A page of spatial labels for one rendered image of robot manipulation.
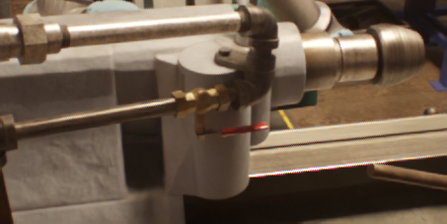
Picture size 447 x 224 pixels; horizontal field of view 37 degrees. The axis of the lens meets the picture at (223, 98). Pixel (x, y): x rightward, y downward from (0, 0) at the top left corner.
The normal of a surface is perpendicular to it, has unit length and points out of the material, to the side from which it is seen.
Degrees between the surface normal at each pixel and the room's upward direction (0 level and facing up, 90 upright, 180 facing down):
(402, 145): 0
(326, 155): 0
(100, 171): 67
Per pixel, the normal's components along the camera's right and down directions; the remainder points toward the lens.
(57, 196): 0.17, 0.08
